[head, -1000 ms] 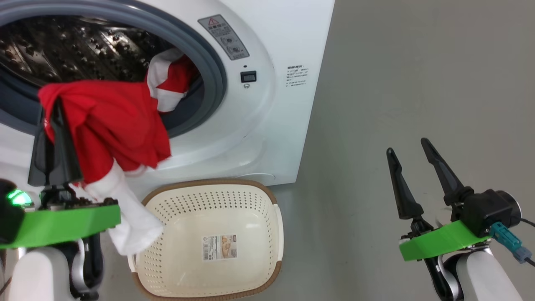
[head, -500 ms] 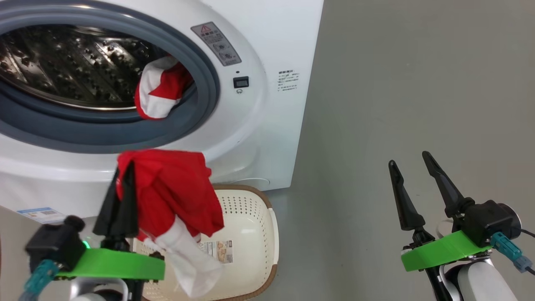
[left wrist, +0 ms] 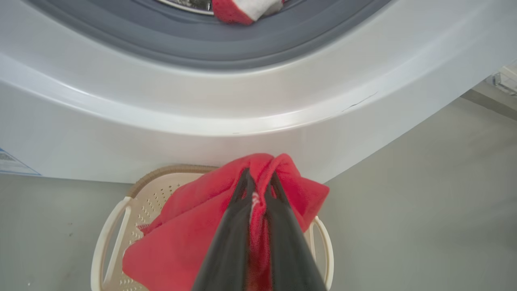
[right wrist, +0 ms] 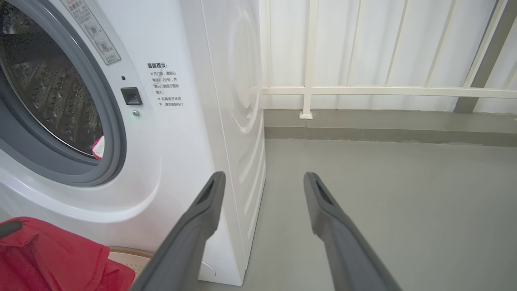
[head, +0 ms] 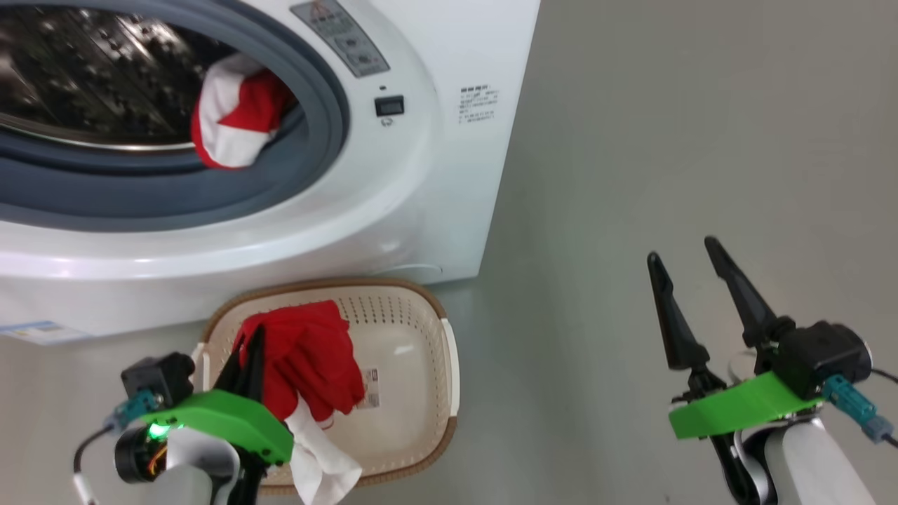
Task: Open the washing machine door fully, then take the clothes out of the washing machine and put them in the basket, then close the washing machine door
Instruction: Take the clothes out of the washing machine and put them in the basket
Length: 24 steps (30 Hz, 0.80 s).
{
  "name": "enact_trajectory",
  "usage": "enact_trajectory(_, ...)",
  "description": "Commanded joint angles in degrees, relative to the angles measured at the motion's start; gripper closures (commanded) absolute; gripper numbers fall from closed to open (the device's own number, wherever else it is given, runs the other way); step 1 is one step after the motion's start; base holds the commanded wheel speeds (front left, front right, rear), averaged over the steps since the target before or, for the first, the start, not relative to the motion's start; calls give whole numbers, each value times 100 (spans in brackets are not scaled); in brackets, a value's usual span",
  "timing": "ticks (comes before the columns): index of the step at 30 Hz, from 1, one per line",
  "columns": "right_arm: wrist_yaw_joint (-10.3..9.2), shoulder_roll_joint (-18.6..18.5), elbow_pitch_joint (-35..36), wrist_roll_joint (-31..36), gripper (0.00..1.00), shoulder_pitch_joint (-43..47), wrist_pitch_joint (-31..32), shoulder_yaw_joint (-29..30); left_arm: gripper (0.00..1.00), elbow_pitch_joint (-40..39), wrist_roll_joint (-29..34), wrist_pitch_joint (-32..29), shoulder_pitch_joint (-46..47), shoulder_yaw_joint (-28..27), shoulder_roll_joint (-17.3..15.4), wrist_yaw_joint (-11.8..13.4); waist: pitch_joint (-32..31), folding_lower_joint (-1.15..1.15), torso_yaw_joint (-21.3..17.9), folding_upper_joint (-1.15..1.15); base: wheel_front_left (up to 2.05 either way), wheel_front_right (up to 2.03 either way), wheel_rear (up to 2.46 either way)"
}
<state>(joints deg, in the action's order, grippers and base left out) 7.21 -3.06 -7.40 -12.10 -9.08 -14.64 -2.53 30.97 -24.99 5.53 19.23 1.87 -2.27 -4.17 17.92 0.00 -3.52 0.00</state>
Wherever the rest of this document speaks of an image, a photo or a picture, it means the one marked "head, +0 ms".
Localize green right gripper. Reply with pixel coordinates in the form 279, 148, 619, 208
646, 236, 823, 442

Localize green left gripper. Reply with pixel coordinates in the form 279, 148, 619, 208
139, 324, 296, 468

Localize red and white garment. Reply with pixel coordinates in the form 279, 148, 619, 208
233, 299, 367, 505
190, 53, 300, 171

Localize cream perforated laundry basket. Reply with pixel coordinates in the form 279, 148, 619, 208
198, 278, 461, 496

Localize white front-load washing machine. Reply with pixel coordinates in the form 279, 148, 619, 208
0, 0, 542, 339

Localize paper label sticker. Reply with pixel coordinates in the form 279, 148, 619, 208
353, 368, 382, 410

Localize blue energy label sticker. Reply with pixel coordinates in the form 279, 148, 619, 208
0, 321, 90, 346

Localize small printed text label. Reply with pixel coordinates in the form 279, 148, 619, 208
457, 85, 501, 126

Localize grey warning label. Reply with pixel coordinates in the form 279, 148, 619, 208
289, 0, 391, 79

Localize teal left cable connector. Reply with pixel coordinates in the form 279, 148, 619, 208
105, 389, 159, 433

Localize teal cable connector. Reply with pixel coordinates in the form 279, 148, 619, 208
821, 375, 897, 443
105, 389, 159, 433

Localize thin black left cable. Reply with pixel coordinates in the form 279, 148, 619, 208
73, 424, 119, 505

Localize teal right cable connector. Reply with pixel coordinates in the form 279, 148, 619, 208
821, 375, 897, 443

